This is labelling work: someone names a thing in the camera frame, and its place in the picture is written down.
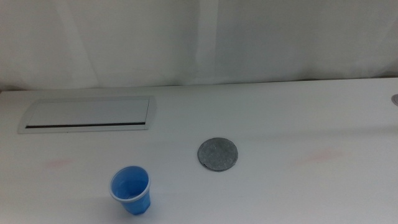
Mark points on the white backdrop curtain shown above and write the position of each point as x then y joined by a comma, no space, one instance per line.
155,40

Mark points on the round grey cup mat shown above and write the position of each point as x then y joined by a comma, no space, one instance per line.
217,154

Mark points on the blue plastic cup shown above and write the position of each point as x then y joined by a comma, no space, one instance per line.
134,203

